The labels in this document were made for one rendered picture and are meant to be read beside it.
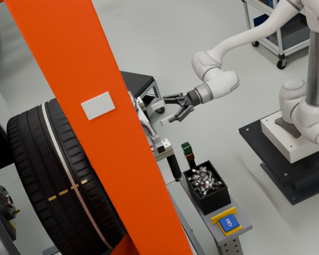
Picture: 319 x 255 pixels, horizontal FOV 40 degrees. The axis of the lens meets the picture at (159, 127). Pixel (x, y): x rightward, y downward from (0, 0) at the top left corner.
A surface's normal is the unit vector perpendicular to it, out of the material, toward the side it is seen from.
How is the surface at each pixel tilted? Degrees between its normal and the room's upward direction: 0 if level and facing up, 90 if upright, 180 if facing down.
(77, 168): 46
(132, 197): 90
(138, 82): 0
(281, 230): 0
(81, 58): 90
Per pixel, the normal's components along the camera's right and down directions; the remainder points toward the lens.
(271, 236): -0.27, -0.74
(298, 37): 0.34, 0.52
